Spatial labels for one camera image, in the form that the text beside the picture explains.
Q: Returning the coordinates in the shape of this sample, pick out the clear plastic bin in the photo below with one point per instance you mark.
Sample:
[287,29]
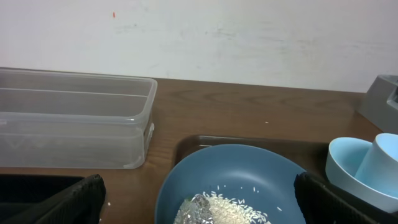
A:
[75,120]

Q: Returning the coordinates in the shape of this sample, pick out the light blue cup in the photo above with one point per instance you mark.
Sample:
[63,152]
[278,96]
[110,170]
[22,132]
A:
[378,169]

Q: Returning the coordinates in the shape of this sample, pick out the dark blue plate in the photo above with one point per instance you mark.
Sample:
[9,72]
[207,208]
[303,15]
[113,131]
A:
[263,179]

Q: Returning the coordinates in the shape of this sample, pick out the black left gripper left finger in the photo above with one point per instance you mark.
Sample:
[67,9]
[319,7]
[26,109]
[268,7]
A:
[51,199]

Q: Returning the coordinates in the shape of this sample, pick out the aluminium foil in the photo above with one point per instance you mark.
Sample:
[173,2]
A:
[197,210]

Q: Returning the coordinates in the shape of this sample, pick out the pile of white rice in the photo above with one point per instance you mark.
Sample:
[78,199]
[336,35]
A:
[232,210]

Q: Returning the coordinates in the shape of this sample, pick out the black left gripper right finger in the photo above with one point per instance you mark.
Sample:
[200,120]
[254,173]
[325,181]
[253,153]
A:
[324,203]

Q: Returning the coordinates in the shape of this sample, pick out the grey dishwasher rack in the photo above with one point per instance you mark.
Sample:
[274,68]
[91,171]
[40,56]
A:
[379,105]

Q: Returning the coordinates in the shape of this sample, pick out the brown serving tray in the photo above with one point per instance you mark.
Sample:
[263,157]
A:
[308,154]

